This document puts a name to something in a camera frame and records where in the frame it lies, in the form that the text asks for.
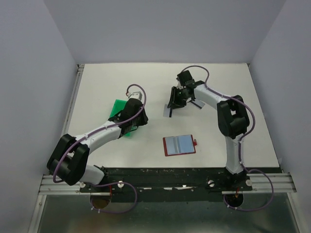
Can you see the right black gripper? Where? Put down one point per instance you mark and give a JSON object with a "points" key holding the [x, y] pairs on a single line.
{"points": [[173, 99]]}

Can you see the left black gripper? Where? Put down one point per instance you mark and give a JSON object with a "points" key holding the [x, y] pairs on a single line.
{"points": [[145, 118]]}

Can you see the green plastic card tray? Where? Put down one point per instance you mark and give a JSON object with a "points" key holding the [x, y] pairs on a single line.
{"points": [[118, 106]]}

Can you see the white striped card back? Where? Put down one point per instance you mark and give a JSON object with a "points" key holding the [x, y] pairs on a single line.
{"points": [[167, 111]]}

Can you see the red card holder wallet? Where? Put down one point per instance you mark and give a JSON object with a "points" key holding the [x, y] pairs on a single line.
{"points": [[187, 145]]}

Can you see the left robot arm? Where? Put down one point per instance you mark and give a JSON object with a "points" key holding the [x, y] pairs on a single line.
{"points": [[69, 158]]}

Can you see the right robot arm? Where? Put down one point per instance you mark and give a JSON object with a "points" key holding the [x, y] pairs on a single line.
{"points": [[232, 116]]}

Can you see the white magnetic stripe card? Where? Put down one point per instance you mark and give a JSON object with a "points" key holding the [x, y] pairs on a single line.
{"points": [[197, 103]]}

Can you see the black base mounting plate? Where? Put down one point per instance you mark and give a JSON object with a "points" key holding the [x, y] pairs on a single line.
{"points": [[169, 184]]}

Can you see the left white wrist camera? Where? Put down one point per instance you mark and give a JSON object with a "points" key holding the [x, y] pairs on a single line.
{"points": [[135, 95]]}

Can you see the left aluminium rail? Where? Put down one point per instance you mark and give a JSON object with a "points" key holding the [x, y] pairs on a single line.
{"points": [[73, 97]]}

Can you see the aluminium rail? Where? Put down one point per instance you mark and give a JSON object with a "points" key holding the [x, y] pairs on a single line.
{"points": [[282, 183], [73, 97]]}

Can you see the front aluminium rail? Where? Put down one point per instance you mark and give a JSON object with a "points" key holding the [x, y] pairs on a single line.
{"points": [[282, 183]]}

